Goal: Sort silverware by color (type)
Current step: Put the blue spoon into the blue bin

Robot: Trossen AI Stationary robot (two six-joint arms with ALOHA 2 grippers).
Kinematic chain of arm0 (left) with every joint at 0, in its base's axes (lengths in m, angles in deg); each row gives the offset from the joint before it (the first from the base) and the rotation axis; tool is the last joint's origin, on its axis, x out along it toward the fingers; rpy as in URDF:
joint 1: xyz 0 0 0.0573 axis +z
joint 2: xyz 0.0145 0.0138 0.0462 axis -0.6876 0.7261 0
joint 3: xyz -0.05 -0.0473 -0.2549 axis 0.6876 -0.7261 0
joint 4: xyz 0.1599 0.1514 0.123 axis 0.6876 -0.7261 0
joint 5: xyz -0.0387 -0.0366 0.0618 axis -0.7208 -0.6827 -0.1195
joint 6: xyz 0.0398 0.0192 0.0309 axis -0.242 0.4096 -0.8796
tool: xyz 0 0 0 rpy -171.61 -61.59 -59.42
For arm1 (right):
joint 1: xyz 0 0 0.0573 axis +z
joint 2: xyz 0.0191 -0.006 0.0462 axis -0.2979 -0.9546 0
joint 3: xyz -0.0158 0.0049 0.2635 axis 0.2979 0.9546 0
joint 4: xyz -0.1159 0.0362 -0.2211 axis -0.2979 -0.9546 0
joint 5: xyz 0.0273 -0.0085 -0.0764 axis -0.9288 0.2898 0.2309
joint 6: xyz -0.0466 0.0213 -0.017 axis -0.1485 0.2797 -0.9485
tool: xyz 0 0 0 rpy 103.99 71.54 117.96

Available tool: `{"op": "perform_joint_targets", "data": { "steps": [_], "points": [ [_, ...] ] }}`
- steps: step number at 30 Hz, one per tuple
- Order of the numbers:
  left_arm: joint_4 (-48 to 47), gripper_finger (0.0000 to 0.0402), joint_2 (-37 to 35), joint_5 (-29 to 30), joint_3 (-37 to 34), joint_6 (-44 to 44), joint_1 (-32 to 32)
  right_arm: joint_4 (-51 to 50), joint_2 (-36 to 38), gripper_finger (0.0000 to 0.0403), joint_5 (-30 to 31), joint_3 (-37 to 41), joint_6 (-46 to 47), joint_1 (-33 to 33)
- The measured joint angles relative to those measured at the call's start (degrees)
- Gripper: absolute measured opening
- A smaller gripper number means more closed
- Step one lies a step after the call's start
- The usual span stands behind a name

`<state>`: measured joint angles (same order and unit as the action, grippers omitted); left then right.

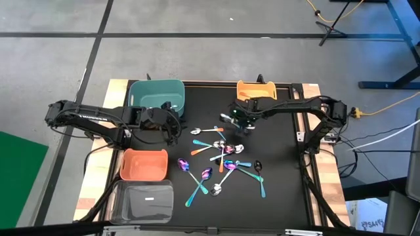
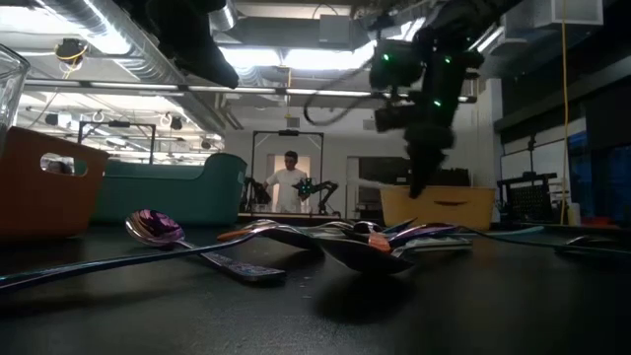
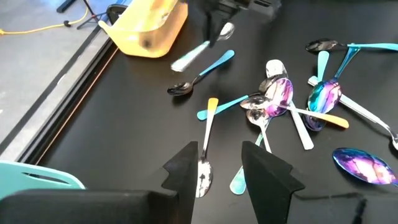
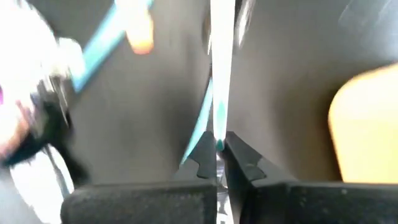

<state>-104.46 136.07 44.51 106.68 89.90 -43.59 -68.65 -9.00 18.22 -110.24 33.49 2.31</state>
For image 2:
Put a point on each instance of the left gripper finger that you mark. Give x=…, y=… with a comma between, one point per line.
x=219, y=71

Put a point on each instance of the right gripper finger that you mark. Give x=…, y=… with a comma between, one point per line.
x=434, y=165
x=416, y=172

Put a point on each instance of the background black robot arm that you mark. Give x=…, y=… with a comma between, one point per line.
x=325, y=190
x=256, y=194

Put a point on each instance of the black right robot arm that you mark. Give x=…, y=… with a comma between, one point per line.
x=468, y=20

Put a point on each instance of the long ceiling light bar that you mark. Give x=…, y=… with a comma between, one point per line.
x=246, y=90

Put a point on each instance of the black background cabinet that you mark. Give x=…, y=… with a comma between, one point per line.
x=379, y=165

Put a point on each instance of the yellow plastic bin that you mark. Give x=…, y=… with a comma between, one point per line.
x=468, y=212

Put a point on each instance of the grey ceiling unit box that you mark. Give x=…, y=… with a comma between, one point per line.
x=337, y=27

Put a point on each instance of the background workstation table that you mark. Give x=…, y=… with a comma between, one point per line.
x=296, y=216

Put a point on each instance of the person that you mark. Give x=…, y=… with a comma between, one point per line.
x=287, y=187

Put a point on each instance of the teal plastic bin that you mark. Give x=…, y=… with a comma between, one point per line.
x=172, y=197

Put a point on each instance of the clear plastic bin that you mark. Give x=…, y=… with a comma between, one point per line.
x=12, y=89

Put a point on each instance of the orange plastic bin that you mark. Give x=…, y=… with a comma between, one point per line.
x=44, y=207

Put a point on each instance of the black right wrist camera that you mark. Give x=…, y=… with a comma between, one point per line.
x=392, y=118

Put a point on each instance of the round silver air duct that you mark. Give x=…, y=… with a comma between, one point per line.
x=224, y=17

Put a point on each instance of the black background station frame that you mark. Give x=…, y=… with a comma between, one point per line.
x=288, y=132
x=118, y=123

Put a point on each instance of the blue wall panel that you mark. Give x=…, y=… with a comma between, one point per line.
x=581, y=182

